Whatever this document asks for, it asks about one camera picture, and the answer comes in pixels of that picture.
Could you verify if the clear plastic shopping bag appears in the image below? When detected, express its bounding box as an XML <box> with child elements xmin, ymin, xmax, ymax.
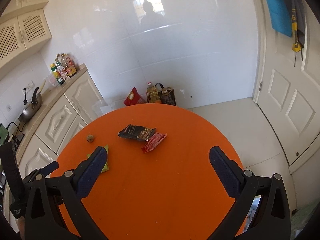
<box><xmin>91</xmin><ymin>98</ymin><xmax>123</xmax><ymax>121</ymax></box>

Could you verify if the cooking oil bottle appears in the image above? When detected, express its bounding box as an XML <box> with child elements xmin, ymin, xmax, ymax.
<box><xmin>146</xmin><ymin>81</ymin><xmax>161</xmax><ymax>104</ymax></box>

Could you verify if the dark soy sauce bottle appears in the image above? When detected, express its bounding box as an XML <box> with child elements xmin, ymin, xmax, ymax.
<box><xmin>62</xmin><ymin>53</ymin><xmax>76</xmax><ymax>78</ymax></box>

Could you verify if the green yellow packet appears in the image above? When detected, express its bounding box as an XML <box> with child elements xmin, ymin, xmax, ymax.
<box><xmin>86</xmin><ymin>144</ymin><xmax>111</xmax><ymax>174</ymax></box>

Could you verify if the blue apron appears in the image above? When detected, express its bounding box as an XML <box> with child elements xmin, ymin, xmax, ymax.
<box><xmin>259</xmin><ymin>0</ymin><xmax>293</xmax><ymax>38</ymax></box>

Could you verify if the red label sauce bottle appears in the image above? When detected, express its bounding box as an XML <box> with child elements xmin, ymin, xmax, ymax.
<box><xmin>56</xmin><ymin>59</ymin><xmax>69</xmax><ymax>80</ymax></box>

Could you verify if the white panel door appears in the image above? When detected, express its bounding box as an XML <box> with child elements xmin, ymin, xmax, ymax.
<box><xmin>252</xmin><ymin>0</ymin><xmax>320</xmax><ymax>173</ymax></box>

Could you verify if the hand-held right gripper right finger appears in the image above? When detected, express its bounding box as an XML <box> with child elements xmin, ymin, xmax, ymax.
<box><xmin>207</xmin><ymin>146</ymin><xmax>292</xmax><ymax>240</ymax></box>

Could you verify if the green box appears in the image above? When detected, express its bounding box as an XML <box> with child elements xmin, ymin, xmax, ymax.
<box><xmin>0</xmin><ymin>123</ymin><xmax>9</xmax><ymax>145</ymax></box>

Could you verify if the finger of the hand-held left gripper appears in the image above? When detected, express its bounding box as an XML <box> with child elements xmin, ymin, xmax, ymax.
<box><xmin>22</xmin><ymin>161</ymin><xmax>59</xmax><ymax>183</ymax></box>

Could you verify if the white waste bin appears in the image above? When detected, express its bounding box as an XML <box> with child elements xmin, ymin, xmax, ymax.
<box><xmin>246</xmin><ymin>195</ymin><xmax>263</xmax><ymax>232</ymax></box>

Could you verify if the black snack packet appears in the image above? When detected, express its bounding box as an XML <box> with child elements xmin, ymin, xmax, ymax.
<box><xmin>117</xmin><ymin>124</ymin><xmax>158</xmax><ymax>142</ymax></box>

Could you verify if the black tote bag with bottles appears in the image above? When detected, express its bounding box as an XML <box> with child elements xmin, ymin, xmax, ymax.
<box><xmin>154</xmin><ymin>83</ymin><xmax>177</xmax><ymax>106</ymax></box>

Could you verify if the cream kitchen base cabinet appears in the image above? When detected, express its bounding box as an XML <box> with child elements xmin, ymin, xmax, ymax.
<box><xmin>0</xmin><ymin>64</ymin><xmax>105</xmax><ymax>230</ymax></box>

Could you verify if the steel wok black handle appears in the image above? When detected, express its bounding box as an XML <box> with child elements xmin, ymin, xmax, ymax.
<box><xmin>18</xmin><ymin>87</ymin><xmax>44</xmax><ymax>123</ymax></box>

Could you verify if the black power cable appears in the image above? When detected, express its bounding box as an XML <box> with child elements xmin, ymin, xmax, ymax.
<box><xmin>7</xmin><ymin>121</ymin><xmax>23</xmax><ymax>133</ymax></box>

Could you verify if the green bottle yellow cap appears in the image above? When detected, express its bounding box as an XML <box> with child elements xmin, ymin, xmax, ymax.
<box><xmin>50</xmin><ymin>63</ymin><xmax>65</xmax><ymax>86</ymax></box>

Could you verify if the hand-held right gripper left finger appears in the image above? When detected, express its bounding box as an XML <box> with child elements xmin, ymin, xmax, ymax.
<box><xmin>24</xmin><ymin>146</ymin><xmax>108</xmax><ymax>240</ymax></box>

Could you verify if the grey apron yellow strap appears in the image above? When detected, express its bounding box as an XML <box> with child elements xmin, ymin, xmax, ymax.
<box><xmin>278</xmin><ymin>0</ymin><xmax>307</xmax><ymax>67</ymax></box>

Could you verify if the clear plastic measuring jug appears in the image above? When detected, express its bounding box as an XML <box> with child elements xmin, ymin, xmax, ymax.
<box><xmin>44</xmin><ymin>73</ymin><xmax>58</xmax><ymax>91</ymax></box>

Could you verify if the cream lattice door wall cabinet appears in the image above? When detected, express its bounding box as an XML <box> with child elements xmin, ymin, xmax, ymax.
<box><xmin>0</xmin><ymin>8</ymin><xmax>53</xmax><ymax>73</ymax></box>

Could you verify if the red snack bag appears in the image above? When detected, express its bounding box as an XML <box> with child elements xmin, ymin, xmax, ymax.
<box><xmin>123</xmin><ymin>87</ymin><xmax>147</xmax><ymax>107</ymax></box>

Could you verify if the red snack packet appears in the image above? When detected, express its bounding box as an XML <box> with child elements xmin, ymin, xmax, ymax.
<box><xmin>140</xmin><ymin>132</ymin><xmax>168</xmax><ymax>154</ymax></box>

